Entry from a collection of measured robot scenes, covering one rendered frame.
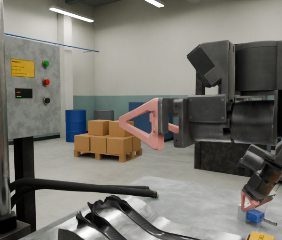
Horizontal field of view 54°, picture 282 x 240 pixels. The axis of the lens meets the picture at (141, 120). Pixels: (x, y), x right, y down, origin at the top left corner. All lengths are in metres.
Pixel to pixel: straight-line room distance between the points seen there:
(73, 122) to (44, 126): 6.50
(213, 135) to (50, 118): 1.01
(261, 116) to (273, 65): 0.06
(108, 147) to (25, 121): 4.31
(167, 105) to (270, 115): 0.12
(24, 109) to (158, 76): 7.23
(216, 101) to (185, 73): 7.52
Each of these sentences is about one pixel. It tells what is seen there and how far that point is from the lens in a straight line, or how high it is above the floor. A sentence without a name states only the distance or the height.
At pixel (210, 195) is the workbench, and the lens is 1.32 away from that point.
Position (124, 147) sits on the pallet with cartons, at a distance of 5.31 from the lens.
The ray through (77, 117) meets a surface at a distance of 7.77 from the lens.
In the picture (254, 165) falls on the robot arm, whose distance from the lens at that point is 0.97.
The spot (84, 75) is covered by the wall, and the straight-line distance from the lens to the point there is 9.55.
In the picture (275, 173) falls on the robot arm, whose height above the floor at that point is 1.00.
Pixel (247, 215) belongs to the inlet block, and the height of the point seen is 0.83.
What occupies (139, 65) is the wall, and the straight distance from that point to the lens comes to 8.69.
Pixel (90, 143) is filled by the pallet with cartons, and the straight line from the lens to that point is 5.77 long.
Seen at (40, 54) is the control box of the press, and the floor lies 1.42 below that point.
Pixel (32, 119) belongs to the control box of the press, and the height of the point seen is 1.14.
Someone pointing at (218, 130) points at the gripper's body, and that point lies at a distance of 0.37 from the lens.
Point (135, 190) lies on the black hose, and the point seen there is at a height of 0.85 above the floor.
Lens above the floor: 1.23
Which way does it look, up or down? 5 degrees down
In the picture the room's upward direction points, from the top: straight up
